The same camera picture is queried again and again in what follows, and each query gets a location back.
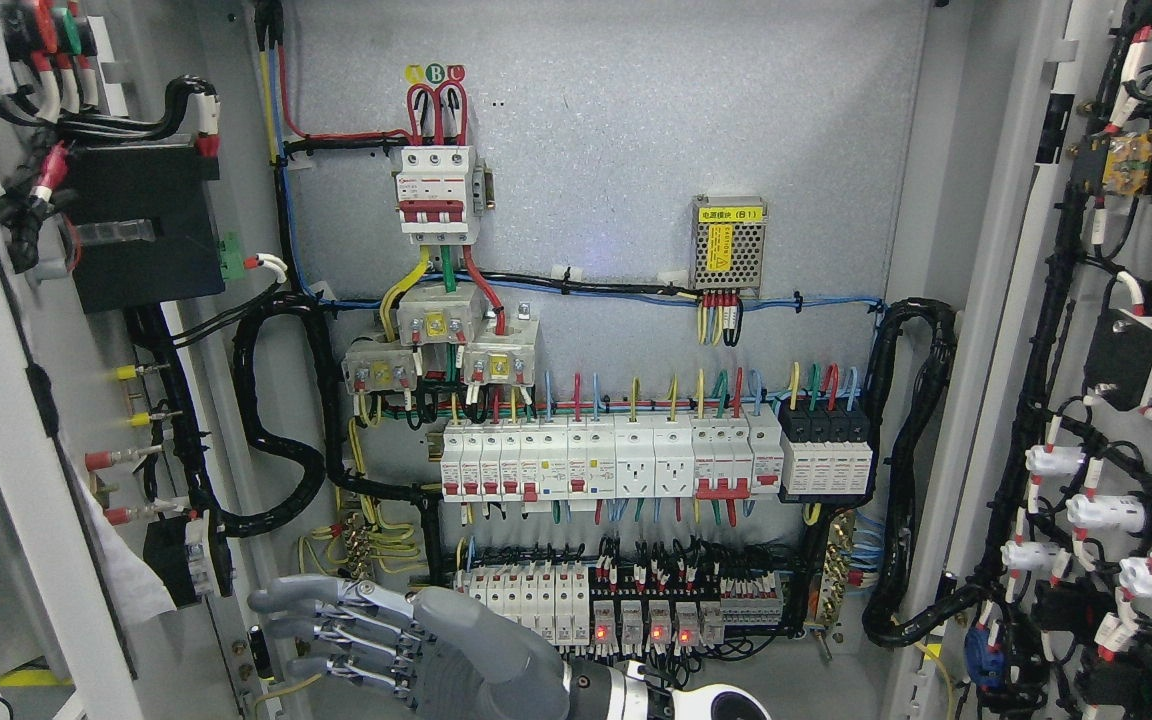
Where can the black surge protector block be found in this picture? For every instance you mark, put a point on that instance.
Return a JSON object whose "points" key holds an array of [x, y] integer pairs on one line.
{"points": [[827, 455]]}

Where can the grey cabinet door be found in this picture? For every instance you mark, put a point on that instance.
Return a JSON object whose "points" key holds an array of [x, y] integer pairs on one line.
{"points": [[1017, 578], [72, 586]]}

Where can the relay terminal row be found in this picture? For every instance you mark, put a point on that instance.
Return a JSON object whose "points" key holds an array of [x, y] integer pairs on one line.
{"points": [[621, 600]]}

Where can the black digital power meter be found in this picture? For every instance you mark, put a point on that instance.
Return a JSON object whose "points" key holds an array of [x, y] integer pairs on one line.
{"points": [[142, 216]]}

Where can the white socket breaker row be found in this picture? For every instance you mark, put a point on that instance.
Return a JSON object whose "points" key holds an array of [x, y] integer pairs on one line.
{"points": [[583, 461]]}

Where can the metal power supply module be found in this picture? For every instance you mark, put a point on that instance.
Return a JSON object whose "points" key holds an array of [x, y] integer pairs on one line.
{"points": [[729, 235]]}

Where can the three pole main breaker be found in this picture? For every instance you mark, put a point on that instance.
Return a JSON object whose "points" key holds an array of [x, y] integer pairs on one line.
{"points": [[441, 194]]}

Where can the yellow terminal post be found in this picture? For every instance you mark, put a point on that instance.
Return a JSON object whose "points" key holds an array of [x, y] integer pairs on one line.
{"points": [[141, 410]]}

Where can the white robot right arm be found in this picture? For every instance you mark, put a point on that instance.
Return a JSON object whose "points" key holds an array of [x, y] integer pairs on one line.
{"points": [[604, 692]]}

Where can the current transformer cluster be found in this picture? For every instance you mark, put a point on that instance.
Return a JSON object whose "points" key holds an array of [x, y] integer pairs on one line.
{"points": [[445, 333]]}

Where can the rotary selector switch left door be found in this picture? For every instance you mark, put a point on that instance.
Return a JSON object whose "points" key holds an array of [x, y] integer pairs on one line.
{"points": [[191, 557]]}

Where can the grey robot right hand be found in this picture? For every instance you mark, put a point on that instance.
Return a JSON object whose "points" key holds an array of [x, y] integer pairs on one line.
{"points": [[437, 651]]}

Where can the red terminal post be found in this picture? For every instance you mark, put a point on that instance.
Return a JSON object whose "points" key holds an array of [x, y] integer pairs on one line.
{"points": [[117, 480]]}

